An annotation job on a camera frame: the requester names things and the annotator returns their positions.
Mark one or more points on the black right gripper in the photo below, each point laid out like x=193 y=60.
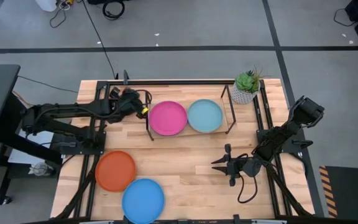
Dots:
x=237 y=166

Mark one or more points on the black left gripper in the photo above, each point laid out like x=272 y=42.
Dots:
x=130 y=104

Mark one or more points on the magenta plate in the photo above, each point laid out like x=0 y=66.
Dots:
x=168 y=118

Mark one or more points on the light teal plate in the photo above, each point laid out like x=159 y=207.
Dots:
x=205 y=115

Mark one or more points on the orange plate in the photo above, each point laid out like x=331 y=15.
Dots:
x=115 y=171

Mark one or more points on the bright blue plate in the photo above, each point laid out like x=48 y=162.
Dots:
x=143 y=201

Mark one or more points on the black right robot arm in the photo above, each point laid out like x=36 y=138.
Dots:
x=278 y=137

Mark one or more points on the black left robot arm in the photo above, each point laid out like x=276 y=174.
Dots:
x=67 y=110

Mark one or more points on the succulent in white pot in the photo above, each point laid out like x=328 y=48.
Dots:
x=244 y=90

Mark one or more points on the black mat with hazard stripes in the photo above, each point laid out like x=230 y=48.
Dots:
x=353 y=193

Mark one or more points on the white paper sheet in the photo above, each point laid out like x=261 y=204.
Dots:
x=17 y=157

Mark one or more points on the white bucket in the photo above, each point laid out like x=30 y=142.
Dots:
x=46 y=4

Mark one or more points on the black aluminium table frame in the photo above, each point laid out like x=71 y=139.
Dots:
x=166 y=82

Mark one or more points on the wooden shelf with black frame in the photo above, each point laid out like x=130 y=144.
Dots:
x=187 y=133

